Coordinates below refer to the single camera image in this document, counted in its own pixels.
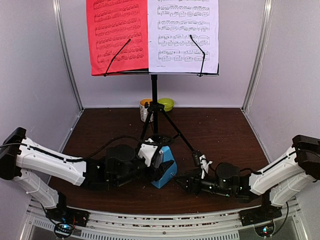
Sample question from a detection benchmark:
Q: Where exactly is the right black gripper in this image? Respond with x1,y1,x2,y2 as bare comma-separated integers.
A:
174,168,233,198

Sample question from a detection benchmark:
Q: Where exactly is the blue metronome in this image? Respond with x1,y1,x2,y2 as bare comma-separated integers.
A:
151,146,178,189

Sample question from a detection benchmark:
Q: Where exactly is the black music stand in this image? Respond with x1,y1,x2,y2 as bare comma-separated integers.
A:
102,34,220,156

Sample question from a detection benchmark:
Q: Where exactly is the white sheet music paper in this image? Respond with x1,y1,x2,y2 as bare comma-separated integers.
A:
147,0,219,76

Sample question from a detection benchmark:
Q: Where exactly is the red sheet music paper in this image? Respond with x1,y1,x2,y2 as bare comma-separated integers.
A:
86,0,149,76

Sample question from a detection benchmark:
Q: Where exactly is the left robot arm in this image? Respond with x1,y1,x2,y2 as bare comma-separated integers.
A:
0,127,178,222

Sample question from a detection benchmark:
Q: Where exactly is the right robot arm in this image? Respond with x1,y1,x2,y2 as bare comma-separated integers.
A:
174,135,320,221

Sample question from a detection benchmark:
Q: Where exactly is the white floral mug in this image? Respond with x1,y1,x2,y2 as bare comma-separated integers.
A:
139,98,152,122

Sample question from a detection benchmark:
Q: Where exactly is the green bowl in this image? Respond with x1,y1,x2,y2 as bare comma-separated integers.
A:
158,97,175,112

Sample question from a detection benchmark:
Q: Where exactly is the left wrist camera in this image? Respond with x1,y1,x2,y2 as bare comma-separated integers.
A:
137,143,164,168

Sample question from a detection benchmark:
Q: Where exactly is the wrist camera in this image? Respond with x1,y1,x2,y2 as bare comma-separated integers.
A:
137,143,164,168
192,150,213,180

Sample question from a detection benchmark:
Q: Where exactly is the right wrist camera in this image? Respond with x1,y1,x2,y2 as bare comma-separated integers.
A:
192,150,213,180

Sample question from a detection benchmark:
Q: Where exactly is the front aluminium rail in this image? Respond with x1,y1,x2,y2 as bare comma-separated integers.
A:
24,209,301,240

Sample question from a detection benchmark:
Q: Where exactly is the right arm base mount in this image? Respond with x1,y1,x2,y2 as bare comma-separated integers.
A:
239,207,282,238

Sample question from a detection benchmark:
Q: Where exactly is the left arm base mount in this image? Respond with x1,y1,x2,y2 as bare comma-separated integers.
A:
45,208,90,239

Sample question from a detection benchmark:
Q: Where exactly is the right aluminium frame post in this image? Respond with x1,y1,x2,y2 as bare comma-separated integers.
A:
242,0,274,114

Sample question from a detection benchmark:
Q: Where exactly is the aluminium frame post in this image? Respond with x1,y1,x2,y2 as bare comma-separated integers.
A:
52,0,84,112
242,0,274,114

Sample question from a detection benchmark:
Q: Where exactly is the left aluminium frame post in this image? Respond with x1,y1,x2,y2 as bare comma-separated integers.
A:
52,0,84,112

